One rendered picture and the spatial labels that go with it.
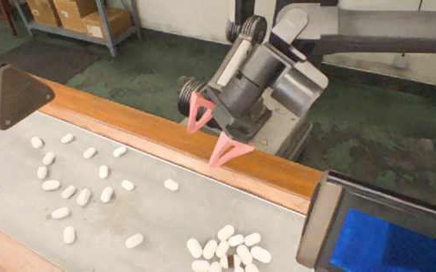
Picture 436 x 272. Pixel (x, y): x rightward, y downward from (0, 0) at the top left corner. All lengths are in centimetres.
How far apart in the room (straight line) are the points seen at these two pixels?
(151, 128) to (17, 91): 42
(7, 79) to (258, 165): 49
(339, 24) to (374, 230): 33
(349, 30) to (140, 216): 51
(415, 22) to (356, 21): 9
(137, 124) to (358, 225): 66
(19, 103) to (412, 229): 41
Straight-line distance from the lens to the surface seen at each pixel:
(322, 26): 47
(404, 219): 23
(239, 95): 44
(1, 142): 95
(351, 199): 22
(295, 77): 43
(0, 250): 68
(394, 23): 52
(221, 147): 43
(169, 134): 75
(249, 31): 96
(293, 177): 66
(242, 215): 62
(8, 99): 41
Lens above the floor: 127
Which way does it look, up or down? 43 degrees down
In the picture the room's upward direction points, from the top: straight up
